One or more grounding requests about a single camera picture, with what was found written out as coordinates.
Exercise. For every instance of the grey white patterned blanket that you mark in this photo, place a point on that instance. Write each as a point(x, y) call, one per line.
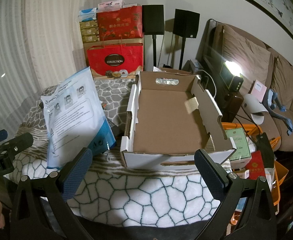
point(136, 195)

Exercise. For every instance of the dark flat panel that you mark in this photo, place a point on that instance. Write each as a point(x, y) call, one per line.
point(206, 45)

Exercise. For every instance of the dark flat object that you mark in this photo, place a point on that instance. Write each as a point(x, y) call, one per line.
point(114, 131)

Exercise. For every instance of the green box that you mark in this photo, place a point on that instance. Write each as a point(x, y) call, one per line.
point(237, 145)

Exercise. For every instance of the orange plastic basket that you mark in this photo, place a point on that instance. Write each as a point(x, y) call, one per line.
point(281, 172)

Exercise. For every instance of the red packet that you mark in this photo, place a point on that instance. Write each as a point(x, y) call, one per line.
point(255, 166)

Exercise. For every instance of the brown open box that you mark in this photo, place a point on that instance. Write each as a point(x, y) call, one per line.
point(171, 70)

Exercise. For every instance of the red chocolate gift bag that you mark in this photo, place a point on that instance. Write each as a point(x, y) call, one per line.
point(99, 57)

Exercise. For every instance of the white cardboard tray box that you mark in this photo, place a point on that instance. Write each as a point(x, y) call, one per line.
point(166, 120)

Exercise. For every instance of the white curtain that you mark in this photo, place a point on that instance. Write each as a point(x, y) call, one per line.
point(31, 42)

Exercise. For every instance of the brown cardboard carton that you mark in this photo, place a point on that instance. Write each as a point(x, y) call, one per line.
point(85, 46)

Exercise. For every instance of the pink box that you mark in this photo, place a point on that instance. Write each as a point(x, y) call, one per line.
point(259, 90)

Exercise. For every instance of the gold patterned box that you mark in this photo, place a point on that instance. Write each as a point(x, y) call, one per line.
point(89, 31)
point(88, 24)
point(90, 39)

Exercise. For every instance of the pink white pack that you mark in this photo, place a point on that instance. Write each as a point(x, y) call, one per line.
point(110, 5)

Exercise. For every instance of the black speaker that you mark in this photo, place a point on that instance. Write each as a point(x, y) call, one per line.
point(153, 18)
point(186, 23)

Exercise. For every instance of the black portable lamp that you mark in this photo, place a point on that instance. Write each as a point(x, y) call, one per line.
point(232, 78)

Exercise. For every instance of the black speaker stand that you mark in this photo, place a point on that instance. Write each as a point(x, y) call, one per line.
point(154, 50)
point(182, 53)

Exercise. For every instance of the red floral gift bag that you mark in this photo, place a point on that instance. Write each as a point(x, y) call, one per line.
point(121, 22)

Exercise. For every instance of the small black device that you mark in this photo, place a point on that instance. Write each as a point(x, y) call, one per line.
point(196, 66)

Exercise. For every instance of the grey plastic cover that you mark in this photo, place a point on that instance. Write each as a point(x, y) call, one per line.
point(252, 105)

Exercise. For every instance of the blue white tissue pack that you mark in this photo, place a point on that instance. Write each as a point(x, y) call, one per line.
point(87, 15)

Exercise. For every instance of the framed wall picture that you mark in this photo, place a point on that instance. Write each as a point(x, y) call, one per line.
point(261, 2)

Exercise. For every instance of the white blue face mask packet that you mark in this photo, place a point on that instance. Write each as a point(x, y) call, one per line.
point(71, 120)

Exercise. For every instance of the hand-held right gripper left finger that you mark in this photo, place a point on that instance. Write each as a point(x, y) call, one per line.
point(79, 170)

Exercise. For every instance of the blue phone holder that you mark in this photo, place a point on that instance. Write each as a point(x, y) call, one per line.
point(284, 115)

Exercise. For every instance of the brown sofa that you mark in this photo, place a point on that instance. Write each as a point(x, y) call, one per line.
point(284, 80)

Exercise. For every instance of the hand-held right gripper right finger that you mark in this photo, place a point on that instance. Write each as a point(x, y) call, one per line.
point(209, 175)

